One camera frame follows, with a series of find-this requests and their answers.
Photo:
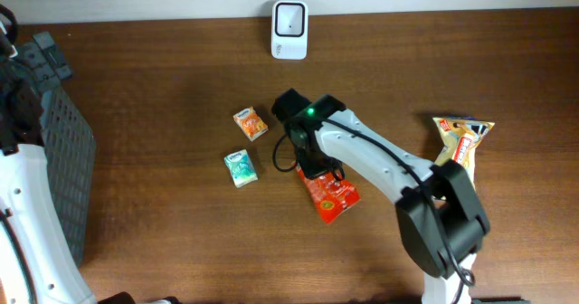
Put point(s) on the green tissue pack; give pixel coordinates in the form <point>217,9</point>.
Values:
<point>241,168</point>

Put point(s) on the grey plastic mesh basket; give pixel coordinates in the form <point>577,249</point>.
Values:
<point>70,148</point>

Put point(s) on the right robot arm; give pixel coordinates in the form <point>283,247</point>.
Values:
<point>440,217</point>

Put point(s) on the cream snack bag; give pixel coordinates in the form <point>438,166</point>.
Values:
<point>460,138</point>

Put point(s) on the red snack bag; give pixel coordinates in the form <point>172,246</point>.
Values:
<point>329,196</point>

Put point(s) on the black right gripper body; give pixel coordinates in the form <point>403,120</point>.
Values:
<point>313,164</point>

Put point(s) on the orange tissue pack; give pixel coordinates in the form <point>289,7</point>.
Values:
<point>250,123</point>

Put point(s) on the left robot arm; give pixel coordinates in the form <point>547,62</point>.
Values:
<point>36,262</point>

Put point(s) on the white barcode scanner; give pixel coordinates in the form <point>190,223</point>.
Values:
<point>289,30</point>

